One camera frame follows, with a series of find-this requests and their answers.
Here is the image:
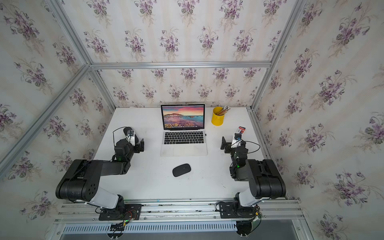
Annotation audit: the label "black wireless mouse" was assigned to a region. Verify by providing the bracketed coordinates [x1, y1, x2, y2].
[172, 164, 191, 178]

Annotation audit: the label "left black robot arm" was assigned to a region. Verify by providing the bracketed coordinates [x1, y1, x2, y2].
[56, 137, 145, 210]

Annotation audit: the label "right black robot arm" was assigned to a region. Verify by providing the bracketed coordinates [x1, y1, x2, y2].
[221, 134, 287, 210]

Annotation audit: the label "silver open laptop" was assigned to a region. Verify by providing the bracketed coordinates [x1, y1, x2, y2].
[161, 104, 208, 157]

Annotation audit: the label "red blue pen box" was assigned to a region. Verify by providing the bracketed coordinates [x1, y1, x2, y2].
[236, 126, 246, 135]

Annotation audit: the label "yellow pen cup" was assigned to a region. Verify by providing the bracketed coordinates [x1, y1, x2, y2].
[211, 107, 225, 126]

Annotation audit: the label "aluminium mounting rails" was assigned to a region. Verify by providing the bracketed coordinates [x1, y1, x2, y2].
[54, 198, 305, 223]

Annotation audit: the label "white vent grille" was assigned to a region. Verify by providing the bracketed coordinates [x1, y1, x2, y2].
[63, 221, 238, 235]

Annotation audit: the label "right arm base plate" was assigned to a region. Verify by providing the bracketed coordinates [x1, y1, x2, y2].
[215, 201, 260, 219]

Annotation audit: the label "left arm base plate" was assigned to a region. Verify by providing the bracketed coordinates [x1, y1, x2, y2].
[99, 204, 143, 221]

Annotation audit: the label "aluminium cage frame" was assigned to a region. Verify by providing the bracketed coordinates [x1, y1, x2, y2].
[1, 1, 306, 178]

